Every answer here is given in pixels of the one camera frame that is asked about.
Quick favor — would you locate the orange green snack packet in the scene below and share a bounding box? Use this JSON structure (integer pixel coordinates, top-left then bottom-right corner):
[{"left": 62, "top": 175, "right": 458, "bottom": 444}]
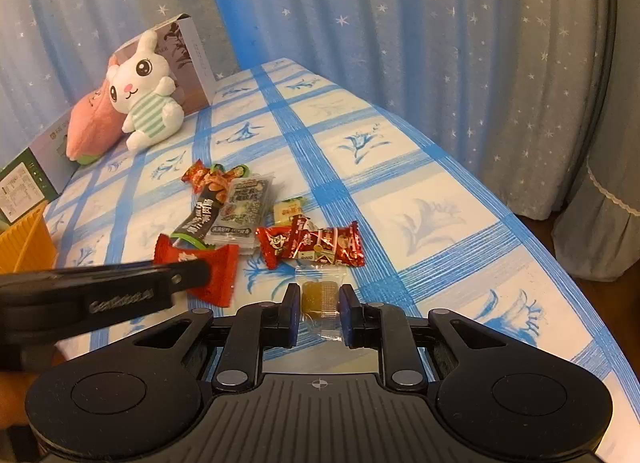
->
[{"left": 210, "top": 163, "right": 251, "bottom": 194}]

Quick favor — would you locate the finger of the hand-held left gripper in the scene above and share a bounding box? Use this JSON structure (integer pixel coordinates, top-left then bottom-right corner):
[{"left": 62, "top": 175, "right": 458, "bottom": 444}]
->
[{"left": 0, "top": 258, "right": 212, "bottom": 295}]

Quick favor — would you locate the orange plastic basket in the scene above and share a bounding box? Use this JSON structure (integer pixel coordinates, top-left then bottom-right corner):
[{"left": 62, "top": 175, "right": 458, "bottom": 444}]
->
[{"left": 0, "top": 206, "right": 57, "bottom": 274}]

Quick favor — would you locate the pink plush toy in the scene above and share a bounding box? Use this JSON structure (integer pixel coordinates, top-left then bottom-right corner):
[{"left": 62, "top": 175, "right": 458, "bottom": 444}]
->
[{"left": 67, "top": 56, "right": 132, "bottom": 164}]

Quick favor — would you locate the green white cardboard box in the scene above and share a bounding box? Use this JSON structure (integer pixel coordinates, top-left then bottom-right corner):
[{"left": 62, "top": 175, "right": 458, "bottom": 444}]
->
[{"left": 0, "top": 108, "right": 84, "bottom": 224}]

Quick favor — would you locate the grey clear snack packet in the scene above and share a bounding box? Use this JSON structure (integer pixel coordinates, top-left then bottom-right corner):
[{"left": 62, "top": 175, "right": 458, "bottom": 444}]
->
[{"left": 206, "top": 174, "right": 276, "bottom": 257}]

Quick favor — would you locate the black long sausage packet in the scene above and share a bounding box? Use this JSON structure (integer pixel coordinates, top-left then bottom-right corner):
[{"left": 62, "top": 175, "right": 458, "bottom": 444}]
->
[{"left": 171, "top": 196, "right": 226, "bottom": 250}]

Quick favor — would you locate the small yellow white candy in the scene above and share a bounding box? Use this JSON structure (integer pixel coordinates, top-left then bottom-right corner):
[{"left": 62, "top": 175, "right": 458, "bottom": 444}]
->
[{"left": 272, "top": 197, "right": 307, "bottom": 224}]

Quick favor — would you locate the small dark red packet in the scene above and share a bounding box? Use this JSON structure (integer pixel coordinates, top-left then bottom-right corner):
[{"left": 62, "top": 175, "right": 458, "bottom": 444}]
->
[{"left": 291, "top": 216, "right": 314, "bottom": 245}]

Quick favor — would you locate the white rabbit plush toy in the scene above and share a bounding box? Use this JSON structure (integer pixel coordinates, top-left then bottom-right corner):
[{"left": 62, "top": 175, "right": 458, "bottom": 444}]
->
[{"left": 105, "top": 29, "right": 185, "bottom": 152}]

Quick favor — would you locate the brown white cardboard box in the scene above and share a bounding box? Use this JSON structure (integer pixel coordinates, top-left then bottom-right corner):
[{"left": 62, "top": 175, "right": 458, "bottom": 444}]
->
[{"left": 116, "top": 14, "right": 217, "bottom": 114}]

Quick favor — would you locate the star-print curtain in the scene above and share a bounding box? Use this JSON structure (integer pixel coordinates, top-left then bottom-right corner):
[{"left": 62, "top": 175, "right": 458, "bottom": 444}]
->
[
  {"left": 195, "top": 0, "right": 617, "bottom": 216},
  {"left": 0, "top": 0, "right": 238, "bottom": 160}
]

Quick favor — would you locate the red beige snack packet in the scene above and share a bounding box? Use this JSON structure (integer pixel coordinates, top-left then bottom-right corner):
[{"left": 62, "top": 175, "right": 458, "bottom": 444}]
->
[{"left": 300, "top": 220, "right": 367, "bottom": 268}]

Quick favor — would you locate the blue plaid tablecloth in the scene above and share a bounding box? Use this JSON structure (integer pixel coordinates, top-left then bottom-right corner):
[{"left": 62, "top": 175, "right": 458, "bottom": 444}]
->
[{"left": 40, "top": 59, "right": 626, "bottom": 454}]

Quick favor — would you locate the grey lace-trimmed cloth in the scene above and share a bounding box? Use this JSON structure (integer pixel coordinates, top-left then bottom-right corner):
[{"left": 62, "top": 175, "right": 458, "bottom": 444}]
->
[{"left": 552, "top": 153, "right": 640, "bottom": 285}]

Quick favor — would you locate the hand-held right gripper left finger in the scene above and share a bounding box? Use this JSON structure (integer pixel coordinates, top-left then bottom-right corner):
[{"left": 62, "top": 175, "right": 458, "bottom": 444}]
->
[{"left": 131, "top": 283, "right": 304, "bottom": 394}]

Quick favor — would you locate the small red-orange snack packet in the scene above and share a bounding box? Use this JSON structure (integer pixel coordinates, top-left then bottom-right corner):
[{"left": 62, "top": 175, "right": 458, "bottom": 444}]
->
[{"left": 181, "top": 159, "right": 221, "bottom": 194}]

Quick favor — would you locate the yellow jelly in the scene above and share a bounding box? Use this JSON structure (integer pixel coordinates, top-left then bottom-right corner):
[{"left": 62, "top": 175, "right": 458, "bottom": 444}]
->
[{"left": 295, "top": 265, "right": 351, "bottom": 342}]

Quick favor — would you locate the red candy packet white print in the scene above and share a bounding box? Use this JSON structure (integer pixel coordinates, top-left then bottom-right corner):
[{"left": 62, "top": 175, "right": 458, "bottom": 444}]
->
[{"left": 152, "top": 234, "right": 240, "bottom": 309}]

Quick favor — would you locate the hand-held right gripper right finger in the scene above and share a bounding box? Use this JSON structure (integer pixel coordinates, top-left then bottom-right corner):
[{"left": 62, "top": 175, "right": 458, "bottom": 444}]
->
[{"left": 337, "top": 284, "right": 506, "bottom": 392}]

